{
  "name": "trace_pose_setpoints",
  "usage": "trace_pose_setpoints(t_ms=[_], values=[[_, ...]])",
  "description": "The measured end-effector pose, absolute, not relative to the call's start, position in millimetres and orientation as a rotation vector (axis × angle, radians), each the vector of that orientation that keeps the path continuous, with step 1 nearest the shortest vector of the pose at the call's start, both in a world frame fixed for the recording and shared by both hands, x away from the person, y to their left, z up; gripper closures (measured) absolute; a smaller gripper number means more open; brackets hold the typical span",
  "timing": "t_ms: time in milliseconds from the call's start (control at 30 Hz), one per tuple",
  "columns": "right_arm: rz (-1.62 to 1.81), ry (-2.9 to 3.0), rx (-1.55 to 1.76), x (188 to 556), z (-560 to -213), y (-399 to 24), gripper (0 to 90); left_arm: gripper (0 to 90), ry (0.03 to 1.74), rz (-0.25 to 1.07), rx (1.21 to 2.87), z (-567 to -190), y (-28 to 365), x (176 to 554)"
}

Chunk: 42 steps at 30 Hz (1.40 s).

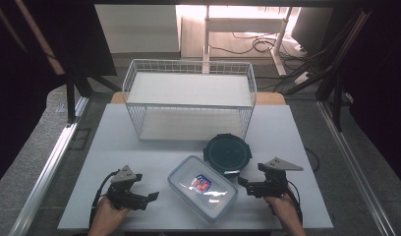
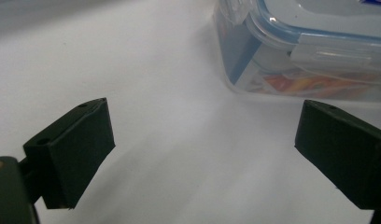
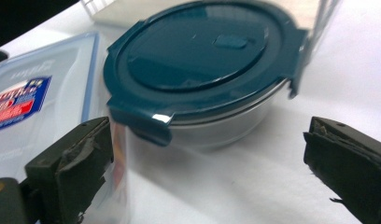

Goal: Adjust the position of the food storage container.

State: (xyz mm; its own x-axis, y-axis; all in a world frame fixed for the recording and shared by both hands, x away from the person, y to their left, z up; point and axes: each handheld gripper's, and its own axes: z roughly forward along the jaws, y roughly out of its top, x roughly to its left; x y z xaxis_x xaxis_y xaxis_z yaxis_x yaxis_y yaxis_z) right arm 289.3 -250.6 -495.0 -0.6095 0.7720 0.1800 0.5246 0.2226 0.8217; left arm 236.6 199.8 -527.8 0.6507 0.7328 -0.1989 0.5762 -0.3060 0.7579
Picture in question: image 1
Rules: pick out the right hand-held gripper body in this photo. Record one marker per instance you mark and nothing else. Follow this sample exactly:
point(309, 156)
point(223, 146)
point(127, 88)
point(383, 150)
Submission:
point(275, 182)

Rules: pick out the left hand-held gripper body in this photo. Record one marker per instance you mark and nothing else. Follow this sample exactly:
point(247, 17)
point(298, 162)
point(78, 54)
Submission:
point(123, 175)

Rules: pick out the dark round lid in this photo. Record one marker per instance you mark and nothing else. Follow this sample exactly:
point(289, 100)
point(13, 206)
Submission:
point(227, 153)

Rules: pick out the clear rectangular lidded container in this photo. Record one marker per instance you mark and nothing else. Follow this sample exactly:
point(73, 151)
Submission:
point(188, 177)

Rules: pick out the person's right hand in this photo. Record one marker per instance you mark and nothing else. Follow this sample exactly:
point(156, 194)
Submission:
point(283, 208)

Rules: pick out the person's left hand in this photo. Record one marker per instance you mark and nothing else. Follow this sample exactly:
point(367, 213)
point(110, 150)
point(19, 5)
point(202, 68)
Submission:
point(106, 216)

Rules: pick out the wooden desk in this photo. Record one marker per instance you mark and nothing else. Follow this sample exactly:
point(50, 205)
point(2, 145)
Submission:
point(270, 98)

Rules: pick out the black metal stand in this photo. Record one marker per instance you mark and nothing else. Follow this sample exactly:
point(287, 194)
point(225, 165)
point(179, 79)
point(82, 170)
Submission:
point(336, 101)
point(70, 98)

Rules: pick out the white power strip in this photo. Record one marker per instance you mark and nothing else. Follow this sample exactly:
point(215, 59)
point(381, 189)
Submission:
point(301, 78)

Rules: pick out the dark curtain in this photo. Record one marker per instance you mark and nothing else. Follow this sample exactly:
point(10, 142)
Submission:
point(21, 82)
point(378, 82)

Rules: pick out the white cabinet panel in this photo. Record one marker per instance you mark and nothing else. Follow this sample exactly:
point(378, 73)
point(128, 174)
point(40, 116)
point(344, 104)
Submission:
point(138, 29)

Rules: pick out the dark monitor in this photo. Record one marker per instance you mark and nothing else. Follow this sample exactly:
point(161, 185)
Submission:
point(311, 28)

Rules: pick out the aluminium rail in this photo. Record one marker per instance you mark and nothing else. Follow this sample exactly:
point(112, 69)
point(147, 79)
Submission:
point(44, 177)
point(355, 170)

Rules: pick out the white metal table frame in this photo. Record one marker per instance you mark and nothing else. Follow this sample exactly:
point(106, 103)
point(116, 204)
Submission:
point(206, 39)

